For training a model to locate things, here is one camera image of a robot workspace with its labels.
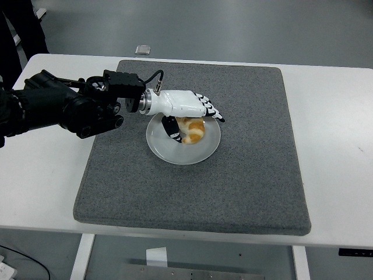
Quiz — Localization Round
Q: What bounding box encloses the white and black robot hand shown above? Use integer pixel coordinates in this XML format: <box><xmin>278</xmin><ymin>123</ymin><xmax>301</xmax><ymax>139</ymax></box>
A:
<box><xmin>150</xmin><ymin>89</ymin><xmax>226</xmax><ymax>145</ymax></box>

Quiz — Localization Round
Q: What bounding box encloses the golden croissant bread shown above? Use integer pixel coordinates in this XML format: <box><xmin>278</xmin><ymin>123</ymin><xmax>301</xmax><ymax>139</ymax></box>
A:
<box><xmin>176</xmin><ymin>116</ymin><xmax>206</xmax><ymax>145</ymax></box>

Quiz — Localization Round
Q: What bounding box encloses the pale grey round plate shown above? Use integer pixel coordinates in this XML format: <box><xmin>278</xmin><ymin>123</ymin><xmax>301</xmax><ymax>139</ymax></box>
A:
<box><xmin>145</xmin><ymin>112</ymin><xmax>221</xmax><ymax>166</ymax></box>

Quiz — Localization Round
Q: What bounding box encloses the grey metal plate with screws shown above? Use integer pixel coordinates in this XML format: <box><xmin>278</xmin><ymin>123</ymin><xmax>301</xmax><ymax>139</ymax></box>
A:
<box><xmin>118</xmin><ymin>263</ymin><xmax>266</xmax><ymax>280</ymax></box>

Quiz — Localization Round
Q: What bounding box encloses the grey felt mat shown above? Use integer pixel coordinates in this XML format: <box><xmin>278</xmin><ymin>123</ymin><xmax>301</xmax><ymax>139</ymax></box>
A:
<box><xmin>72</xmin><ymin>59</ymin><xmax>312</xmax><ymax>237</ymax></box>

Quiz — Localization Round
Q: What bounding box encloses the white paper piece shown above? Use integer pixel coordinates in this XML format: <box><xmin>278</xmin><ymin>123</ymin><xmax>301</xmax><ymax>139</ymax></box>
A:
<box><xmin>145</xmin><ymin>246</ymin><xmax>168</xmax><ymax>267</ymax></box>

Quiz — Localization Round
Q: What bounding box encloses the white metal stand base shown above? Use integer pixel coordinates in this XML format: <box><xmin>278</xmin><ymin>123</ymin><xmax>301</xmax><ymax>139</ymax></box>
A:
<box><xmin>13</xmin><ymin>8</ymin><xmax>47</xmax><ymax>47</ymax></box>

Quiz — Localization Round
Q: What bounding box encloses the person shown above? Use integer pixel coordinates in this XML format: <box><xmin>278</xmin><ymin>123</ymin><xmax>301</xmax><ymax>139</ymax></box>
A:
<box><xmin>0</xmin><ymin>0</ymin><xmax>50</xmax><ymax>88</ymax></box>

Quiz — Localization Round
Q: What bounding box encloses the white table leg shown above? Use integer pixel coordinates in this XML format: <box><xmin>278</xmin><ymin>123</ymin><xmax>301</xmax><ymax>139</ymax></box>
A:
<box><xmin>69</xmin><ymin>233</ymin><xmax>96</xmax><ymax>280</ymax></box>
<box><xmin>292</xmin><ymin>246</ymin><xmax>311</xmax><ymax>280</ymax></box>

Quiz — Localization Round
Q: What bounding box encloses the black table control panel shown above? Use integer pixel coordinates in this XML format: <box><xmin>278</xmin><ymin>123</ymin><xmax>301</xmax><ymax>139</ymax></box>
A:
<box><xmin>338</xmin><ymin>248</ymin><xmax>373</xmax><ymax>258</ymax></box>

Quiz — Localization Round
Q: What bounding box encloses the white power strip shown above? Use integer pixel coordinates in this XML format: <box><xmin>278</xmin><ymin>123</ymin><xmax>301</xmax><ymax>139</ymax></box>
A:
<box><xmin>0</xmin><ymin>255</ymin><xmax>17</xmax><ymax>280</ymax></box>

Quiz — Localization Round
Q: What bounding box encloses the black floor cable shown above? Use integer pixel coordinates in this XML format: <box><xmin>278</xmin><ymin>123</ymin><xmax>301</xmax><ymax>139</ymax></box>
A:
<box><xmin>0</xmin><ymin>244</ymin><xmax>51</xmax><ymax>280</ymax></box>

